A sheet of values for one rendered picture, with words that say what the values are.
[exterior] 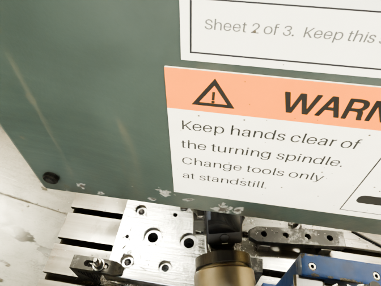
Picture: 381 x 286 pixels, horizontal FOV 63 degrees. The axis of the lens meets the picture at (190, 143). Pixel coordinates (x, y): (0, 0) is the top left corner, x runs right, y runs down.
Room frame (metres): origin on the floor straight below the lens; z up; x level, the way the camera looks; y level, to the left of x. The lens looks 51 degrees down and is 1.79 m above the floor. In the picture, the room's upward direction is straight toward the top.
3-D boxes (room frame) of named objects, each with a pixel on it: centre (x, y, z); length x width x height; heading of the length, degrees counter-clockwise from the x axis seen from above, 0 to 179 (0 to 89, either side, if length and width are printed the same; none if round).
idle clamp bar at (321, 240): (0.34, -0.29, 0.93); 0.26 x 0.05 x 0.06; 86
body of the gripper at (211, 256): (0.18, -0.04, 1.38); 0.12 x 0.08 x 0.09; 3
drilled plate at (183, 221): (0.32, 0.05, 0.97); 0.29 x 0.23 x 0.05; 81
